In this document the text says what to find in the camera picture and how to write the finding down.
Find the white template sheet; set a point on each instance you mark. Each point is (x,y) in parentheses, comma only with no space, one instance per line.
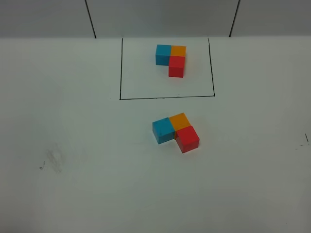
(141,78)

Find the orange template cube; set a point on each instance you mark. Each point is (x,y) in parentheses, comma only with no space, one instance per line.
(179,51)

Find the red template cube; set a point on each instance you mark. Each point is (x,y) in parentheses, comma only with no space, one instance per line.
(176,66)

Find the blue template cube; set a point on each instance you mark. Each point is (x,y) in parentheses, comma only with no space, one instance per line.
(162,55)

